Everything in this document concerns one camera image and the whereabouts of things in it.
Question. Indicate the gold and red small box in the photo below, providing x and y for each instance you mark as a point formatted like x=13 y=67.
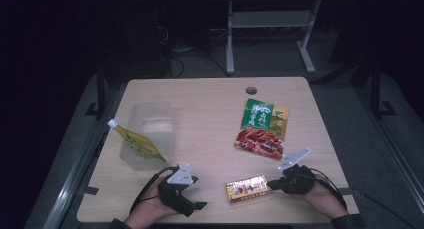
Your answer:
x=246 y=189

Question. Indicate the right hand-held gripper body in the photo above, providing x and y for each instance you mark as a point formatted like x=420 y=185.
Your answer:
x=298 y=182

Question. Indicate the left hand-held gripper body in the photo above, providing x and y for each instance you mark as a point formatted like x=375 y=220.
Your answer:
x=173 y=195

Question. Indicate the black metal stand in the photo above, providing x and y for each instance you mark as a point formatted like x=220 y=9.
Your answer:
x=375 y=89
x=101 y=89

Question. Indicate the yellow spouted pouch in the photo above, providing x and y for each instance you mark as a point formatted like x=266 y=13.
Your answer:
x=140 y=145

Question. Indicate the white metal table frame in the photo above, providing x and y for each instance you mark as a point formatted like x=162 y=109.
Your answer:
x=266 y=19

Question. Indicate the aluminium rail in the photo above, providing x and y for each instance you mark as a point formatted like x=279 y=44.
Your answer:
x=400 y=159
x=71 y=185

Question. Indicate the person's left hand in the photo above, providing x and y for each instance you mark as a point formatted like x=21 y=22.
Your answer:
x=150 y=209

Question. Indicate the clear plastic container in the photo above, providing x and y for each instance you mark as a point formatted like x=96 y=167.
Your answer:
x=156 y=122

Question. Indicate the person's right hand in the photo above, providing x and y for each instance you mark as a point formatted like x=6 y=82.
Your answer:
x=323 y=199

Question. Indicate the green and red snack packet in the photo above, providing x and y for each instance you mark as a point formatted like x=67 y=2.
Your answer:
x=261 y=122

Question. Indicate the grey table bracket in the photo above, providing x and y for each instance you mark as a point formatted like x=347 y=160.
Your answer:
x=351 y=191
x=88 y=190

